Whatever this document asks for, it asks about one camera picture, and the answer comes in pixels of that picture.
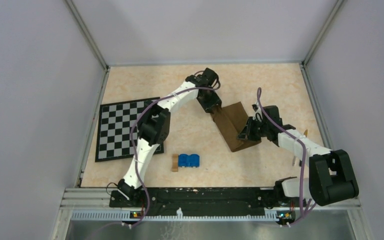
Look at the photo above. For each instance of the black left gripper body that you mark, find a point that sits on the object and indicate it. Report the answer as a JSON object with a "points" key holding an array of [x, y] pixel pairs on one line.
{"points": [[210, 100]]}

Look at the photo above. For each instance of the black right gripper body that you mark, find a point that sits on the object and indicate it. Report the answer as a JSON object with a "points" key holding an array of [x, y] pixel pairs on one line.
{"points": [[258, 129]]}

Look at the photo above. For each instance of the brown cloth napkin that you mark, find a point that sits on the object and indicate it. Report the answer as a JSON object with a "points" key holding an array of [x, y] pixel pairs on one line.
{"points": [[230, 121]]}

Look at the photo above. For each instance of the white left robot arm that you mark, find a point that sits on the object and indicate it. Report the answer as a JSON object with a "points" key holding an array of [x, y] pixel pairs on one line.
{"points": [[153, 125]]}

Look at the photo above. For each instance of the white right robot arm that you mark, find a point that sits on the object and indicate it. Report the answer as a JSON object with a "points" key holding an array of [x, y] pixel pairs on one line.
{"points": [[331, 176]]}

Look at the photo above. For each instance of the blue toy car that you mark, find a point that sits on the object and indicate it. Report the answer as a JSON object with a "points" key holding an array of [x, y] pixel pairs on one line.
{"points": [[188, 160]]}

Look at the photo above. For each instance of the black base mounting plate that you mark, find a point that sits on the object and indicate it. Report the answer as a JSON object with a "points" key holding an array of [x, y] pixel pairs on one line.
{"points": [[205, 201]]}

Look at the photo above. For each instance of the small wooden block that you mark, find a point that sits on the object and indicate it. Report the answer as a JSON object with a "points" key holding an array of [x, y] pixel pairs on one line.
{"points": [[175, 163]]}

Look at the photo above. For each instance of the black white checkerboard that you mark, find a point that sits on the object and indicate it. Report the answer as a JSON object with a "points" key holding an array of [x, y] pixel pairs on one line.
{"points": [[114, 125]]}

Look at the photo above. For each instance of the aluminium frame rail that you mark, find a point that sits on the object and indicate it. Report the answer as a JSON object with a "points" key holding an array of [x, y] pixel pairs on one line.
{"points": [[303, 66]]}

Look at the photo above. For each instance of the white cable duct strip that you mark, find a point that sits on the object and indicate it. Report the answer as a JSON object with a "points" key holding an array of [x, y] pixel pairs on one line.
{"points": [[127, 216]]}

